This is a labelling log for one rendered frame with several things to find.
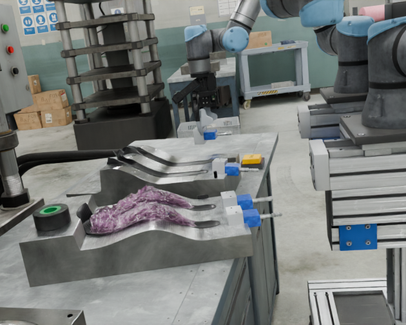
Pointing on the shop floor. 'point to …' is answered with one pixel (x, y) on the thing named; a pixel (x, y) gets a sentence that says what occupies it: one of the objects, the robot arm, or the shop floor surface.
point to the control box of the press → (8, 64)
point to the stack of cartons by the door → (44, 108)
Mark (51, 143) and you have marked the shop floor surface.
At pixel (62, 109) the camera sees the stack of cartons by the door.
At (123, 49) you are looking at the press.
